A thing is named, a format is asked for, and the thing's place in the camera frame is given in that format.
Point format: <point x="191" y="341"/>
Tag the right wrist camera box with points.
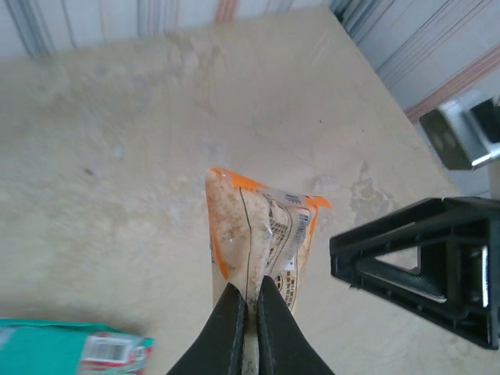
<point x="449" y="144"/>

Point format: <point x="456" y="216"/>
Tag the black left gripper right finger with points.
<point x="281" y="336"/>

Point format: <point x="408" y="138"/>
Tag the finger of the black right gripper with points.
<point x="390" y="230"/>

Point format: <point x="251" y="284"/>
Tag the teal snack packet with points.
<point x="47" y="343"/>

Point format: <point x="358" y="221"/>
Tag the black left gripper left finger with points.
<point x="222" y="336"/>

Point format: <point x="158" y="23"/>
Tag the orange clear snack packet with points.
<point x="250" y="234"/>

